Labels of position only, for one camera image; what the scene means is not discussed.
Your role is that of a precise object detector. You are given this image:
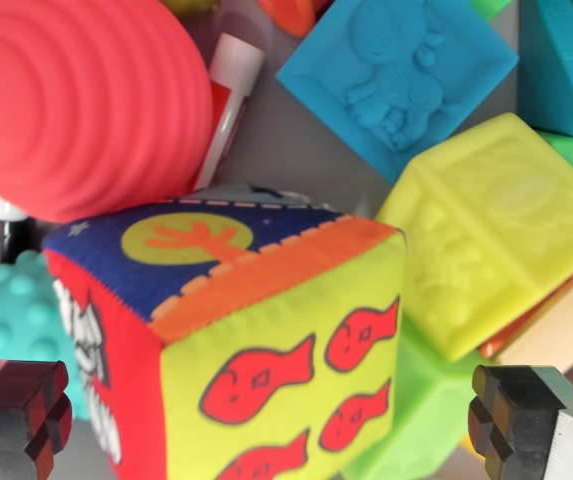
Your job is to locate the orange block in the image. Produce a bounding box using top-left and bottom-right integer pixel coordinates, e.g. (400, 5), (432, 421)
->
(478, 319), (520, 360)

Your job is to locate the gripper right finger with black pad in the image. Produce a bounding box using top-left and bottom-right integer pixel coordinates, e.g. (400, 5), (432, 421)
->
(467, 363), (573, 480)

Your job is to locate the green plastic cylinder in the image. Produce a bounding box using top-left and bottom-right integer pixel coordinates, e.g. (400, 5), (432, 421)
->
(469, 0), (513, 22)

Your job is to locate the wooden bar with holes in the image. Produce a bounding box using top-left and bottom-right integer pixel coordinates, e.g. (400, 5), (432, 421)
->
(495, 262), (573, 376)

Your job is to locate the olive green toy pear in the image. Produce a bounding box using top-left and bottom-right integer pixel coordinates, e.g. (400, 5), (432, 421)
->
(159, 0), (223, 12)

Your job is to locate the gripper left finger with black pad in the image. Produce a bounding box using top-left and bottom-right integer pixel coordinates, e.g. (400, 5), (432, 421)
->
(0, 358), (75, 480)

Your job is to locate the red dry erase marker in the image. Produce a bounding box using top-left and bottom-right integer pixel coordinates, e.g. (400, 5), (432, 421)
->
(193, 32), (266, 191)

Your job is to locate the yellow-green embossed soft cube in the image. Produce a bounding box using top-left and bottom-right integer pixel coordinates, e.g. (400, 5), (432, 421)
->
(375, 112), (573, 364)

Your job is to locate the colourful fabric soft cube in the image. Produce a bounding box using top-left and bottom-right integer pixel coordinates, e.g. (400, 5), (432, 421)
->
(41, 182), (407, 480)

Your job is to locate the light green embossed soft cube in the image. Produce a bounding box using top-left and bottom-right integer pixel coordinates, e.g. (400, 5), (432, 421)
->
(343, 324), (485, 480)

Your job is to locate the black dry erase marker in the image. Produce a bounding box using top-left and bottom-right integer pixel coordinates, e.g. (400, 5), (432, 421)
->
(0, 192), (42, 271)

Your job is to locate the teal foam block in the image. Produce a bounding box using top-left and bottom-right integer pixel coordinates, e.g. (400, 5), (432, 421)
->
(518, 0), (573, 142)

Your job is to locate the teal bumpy rubber ball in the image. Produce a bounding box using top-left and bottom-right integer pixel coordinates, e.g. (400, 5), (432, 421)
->
(0, 249), (90, 421)

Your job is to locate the orange plastic toy cup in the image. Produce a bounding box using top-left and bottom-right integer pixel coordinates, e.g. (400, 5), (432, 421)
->
(257, 0), (335, 37)

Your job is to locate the red ribbed rubber ball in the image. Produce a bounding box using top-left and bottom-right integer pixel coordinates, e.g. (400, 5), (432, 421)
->
(0, 0), (216, 225)

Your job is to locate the teal embossed soft cube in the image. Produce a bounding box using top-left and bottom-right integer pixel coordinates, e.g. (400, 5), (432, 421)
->
(275, 0), (521, 185)

